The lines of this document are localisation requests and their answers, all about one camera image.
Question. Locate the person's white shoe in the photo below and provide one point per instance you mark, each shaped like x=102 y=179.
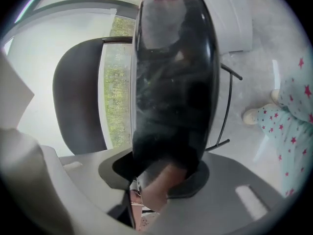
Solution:
x=275 y=96
x=252 y=115

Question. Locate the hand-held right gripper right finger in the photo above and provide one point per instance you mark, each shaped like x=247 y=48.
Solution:
x=227 y=180

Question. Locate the black folding chair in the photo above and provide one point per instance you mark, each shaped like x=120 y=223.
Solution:
x=171 y=82

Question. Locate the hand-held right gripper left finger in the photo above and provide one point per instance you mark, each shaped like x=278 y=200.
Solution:
x=41 y=180

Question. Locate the black window frame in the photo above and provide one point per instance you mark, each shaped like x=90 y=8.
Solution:
x=73 y=5

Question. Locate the person's star-print trouser leg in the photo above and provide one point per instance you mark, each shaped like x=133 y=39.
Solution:
x=288 y=141
x=299 y=89

